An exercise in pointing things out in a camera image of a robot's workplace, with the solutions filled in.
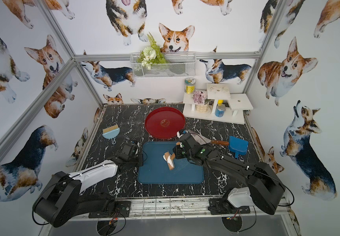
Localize wooden double roller pin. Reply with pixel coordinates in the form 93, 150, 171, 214
163, 152, 176, 170

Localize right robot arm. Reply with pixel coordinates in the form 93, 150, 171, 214
177, 133, 286, 215

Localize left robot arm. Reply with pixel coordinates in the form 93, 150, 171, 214
31, 141, 143, 228

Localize white dough piece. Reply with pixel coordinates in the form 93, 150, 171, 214
163, 153, 171, 163

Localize metal dough scraper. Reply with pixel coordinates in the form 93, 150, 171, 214
187, 130, 229, 146

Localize teal plastic tray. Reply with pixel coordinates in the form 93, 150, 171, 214
138, 142, 204, 184

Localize light blue hand brush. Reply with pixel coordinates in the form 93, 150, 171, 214
102, 124, 120, 145

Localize red round tray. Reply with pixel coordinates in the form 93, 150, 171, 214
144, 107, 185, 139

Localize blue can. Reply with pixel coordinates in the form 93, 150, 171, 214
215, 104, 226, 118

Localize pink flower decoration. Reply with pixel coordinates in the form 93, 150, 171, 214
193, 90, 207, 105

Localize white tiered shelf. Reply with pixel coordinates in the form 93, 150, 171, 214
183, 84, 253, 124

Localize yellow sunflower seed can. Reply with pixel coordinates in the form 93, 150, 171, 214
184, 78, 196, 94

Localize artificial green white flowers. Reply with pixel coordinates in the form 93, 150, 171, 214
137, 32, 168, 70

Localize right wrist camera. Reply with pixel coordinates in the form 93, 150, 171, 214
177, 129, 188, 138

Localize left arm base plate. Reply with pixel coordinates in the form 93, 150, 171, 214
88, 201, 131, 218

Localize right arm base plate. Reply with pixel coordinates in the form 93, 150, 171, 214
207, 198, 251, 215

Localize white wire wall basket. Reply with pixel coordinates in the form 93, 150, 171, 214
130, 53, 196, 78

